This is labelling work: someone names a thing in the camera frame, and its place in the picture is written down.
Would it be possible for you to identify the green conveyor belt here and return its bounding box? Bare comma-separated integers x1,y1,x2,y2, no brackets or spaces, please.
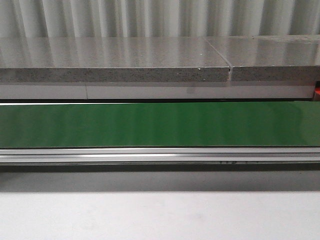
0,101,320,149

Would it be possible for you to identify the grey speckled stone slab left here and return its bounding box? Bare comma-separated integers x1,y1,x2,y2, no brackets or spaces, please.
0,37,230,83

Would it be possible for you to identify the grey speckled stone slab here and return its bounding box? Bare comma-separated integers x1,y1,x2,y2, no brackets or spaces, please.
206,35,320,85
0,37,230,83

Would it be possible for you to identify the grey speckled stone slab right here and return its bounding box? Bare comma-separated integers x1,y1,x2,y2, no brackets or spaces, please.
206,35,320,85

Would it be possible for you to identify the white panel under slab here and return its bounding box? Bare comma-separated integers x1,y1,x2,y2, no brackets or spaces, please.
0,82,315,100

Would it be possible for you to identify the red plastic tray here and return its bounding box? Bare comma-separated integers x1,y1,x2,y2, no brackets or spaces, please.
313,81,320,102

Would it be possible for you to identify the white corrugated curtain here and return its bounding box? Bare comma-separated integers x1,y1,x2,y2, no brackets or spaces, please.
0,0,320,38

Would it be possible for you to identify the aluminium conveyor side rail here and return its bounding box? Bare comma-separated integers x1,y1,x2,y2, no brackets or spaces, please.
0,147,320,166

